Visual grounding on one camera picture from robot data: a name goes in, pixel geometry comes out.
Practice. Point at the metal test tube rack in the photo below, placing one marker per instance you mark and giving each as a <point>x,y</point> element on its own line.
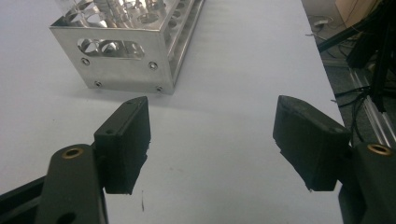
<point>124,70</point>

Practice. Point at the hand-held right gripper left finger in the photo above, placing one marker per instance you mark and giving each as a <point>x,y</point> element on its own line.
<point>123,146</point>

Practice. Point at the white board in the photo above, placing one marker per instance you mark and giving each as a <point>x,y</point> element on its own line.
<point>218,130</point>

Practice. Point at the black stand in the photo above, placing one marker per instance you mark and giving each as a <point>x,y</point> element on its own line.
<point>378,40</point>

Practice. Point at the aluminium floor rail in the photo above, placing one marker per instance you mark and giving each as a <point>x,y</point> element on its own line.
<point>378,118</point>

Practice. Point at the wooden bench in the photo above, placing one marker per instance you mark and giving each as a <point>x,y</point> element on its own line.
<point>355,11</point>

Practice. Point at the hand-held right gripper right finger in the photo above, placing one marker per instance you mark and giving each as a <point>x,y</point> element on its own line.
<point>308,146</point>

